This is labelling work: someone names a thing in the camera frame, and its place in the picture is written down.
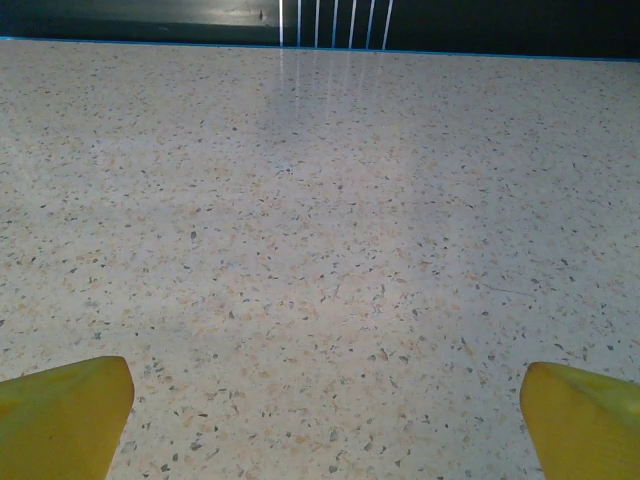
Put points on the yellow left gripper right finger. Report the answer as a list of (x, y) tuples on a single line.
[(585, 430)]

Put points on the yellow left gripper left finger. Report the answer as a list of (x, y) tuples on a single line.
[(55, 425)]

